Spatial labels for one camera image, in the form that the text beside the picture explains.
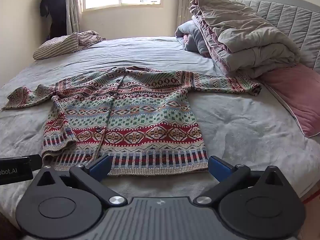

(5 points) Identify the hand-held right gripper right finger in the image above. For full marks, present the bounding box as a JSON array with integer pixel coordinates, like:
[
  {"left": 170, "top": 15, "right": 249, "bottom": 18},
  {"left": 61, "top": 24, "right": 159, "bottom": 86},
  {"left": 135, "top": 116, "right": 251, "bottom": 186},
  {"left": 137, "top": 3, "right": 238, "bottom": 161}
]
[{"left": 192, "top": 156, "right": 287, "bottom": 205}]

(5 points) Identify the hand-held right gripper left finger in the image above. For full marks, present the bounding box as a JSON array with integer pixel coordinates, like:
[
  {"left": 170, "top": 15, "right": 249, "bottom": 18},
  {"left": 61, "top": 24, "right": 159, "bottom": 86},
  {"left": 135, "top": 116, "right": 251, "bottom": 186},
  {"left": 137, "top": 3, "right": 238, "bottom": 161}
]
[{"left": 34, "top": 154, "right": 128, "bottom": 207}]

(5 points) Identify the patterned knit cardigan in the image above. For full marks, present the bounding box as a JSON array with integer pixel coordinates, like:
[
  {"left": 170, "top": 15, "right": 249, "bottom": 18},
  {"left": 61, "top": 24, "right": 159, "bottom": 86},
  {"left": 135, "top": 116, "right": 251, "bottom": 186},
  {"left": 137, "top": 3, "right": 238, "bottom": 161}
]
[{"left": 1, "top": 66, "right": 262, "bottom": 177}]

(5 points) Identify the bed with grey sheet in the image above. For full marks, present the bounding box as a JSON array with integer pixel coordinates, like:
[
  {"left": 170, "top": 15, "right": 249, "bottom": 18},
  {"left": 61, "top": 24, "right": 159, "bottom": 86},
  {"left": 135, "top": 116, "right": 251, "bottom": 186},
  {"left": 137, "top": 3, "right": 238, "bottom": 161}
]
[{"left": 0, "top": 36, "right": 320, "bottom": 233}]

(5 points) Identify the pink pillow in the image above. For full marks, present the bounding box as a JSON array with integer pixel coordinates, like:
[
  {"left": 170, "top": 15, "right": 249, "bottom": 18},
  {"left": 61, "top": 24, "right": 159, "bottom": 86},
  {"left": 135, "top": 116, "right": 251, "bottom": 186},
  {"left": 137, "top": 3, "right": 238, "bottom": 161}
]
[{"left": 260, "top": 63, "right": 320, "bottom": 138}]

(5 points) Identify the striped pillow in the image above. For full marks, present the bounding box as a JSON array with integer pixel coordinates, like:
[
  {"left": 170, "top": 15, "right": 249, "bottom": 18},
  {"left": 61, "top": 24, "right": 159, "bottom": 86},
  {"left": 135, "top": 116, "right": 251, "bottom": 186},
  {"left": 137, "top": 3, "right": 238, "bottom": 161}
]
[{"left": 33, "top": 33, "right": 83, "bottom": 61}]

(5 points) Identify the folded striped blanket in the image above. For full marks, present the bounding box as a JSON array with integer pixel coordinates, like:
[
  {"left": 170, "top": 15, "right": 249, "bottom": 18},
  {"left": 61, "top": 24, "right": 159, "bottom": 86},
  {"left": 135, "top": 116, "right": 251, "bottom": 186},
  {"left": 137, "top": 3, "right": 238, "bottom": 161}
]
[{"left": 74, "top": 30, "right": 103, "bottom": 47}]

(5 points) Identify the grey and pink quilt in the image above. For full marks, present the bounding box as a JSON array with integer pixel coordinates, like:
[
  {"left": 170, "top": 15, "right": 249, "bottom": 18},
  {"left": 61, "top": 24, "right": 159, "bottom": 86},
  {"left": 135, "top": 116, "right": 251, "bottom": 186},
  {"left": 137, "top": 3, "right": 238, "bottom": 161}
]
[{"left": 189, "top": 0, "right": 304, "bottom": 79}]

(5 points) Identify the blue-grey blanket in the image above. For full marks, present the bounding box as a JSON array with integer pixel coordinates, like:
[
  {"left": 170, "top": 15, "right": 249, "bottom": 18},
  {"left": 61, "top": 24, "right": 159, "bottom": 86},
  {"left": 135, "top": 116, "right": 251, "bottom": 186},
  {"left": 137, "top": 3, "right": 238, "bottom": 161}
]
[{"left": 174, "top": 20, "right": 213, "bottom": 58}]

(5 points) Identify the dark hanging clothing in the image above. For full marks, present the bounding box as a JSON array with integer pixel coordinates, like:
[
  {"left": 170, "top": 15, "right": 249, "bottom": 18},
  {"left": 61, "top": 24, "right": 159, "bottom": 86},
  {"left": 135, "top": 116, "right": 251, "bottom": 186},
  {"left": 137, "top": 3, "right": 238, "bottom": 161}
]
[{"left": 39, "top": 0, "right": 68, "bottom": 40}]

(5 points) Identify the beige star-print curtain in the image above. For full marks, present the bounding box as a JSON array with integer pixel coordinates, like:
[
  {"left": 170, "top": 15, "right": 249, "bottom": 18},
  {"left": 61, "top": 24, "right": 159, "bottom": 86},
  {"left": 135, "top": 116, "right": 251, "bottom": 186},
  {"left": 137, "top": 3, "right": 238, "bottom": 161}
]
[
  {"left": 176, "top": 0, "right": 198, "bottom": 26},
  {"left": 63, "top": 0, "right": 83, "bottom": 34}
]

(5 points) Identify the grey padded headboard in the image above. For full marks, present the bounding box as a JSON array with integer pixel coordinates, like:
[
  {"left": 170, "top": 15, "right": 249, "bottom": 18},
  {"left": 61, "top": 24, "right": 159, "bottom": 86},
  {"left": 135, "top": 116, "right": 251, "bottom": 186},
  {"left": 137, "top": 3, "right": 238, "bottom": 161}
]
[{"left": 234, "top": 0, "right": 320, "bottom": 75}]

